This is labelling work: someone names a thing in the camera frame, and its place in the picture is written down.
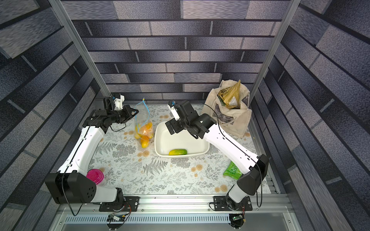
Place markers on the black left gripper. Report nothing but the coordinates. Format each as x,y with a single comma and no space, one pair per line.
127,109

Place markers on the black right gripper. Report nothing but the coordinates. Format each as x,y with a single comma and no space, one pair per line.
176,126

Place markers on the clear blue-zipper zip-top bag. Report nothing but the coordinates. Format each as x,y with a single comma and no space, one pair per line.
143,124

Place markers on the small yellow mango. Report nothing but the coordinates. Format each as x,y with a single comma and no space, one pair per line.
137,135

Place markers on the white oval plastic tray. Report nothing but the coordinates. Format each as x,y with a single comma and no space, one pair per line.
164,142

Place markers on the green mango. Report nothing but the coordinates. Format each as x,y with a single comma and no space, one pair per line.
178,152

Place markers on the orange yellow mango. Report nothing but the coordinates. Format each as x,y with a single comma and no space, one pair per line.
145,141

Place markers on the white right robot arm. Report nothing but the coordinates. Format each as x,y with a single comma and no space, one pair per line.
253,167

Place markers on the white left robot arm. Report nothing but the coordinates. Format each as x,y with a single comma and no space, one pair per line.
70,185

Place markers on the beige canvas tote bag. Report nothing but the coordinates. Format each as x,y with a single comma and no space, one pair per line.
234,121

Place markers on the green snack bag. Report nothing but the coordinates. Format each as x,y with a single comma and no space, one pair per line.
232,171

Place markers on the gold foil snack packet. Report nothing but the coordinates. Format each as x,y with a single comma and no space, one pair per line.
229,97

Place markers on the pink cup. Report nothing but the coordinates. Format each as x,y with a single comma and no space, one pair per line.
97,176

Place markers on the left small circuit board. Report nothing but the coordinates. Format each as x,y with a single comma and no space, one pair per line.
115,218

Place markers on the small circuit board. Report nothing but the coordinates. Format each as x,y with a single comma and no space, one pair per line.
115,218
236,220

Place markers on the right small circuit board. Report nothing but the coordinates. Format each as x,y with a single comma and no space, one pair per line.
236,220

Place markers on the right aluminium frame post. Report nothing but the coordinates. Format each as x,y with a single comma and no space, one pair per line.
293,5

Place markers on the aluminium frame post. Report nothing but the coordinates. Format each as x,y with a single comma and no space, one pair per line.
293,5
76,39

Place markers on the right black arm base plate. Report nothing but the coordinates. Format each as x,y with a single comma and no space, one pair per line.
224,203

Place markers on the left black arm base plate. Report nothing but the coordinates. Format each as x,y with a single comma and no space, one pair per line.
121,204

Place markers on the aluminium front rail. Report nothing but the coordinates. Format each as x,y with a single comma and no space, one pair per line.
196,204

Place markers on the left aluminium frame post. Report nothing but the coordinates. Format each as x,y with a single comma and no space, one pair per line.
76,39

